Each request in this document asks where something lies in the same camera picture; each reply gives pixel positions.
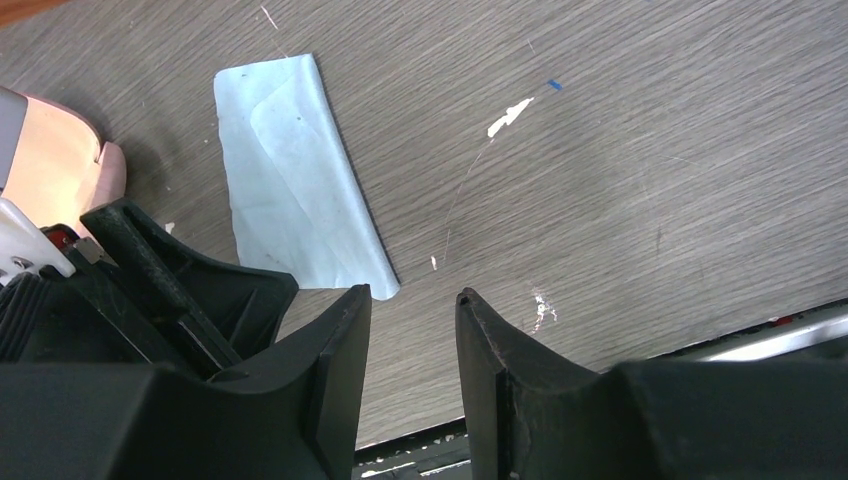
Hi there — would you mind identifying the orange wooden divider tray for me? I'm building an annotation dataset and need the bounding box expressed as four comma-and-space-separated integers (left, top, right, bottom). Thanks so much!
0, 0, 67, 27

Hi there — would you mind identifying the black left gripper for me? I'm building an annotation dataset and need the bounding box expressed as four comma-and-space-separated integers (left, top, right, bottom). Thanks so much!
1, 199, 299, 381

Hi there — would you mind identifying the pink glasses case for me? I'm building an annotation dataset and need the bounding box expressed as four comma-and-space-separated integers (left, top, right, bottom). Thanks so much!
1, 87, 127, 237

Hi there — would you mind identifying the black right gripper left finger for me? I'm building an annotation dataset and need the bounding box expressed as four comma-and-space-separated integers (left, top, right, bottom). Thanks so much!
1, 285, 372, 479

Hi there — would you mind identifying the light blue cleaning cloth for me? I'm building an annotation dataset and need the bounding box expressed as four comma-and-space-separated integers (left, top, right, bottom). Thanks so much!
213, 54, 400, 301

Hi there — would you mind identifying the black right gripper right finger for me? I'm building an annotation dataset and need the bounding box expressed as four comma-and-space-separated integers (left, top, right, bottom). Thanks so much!
455, 288, 847, 479

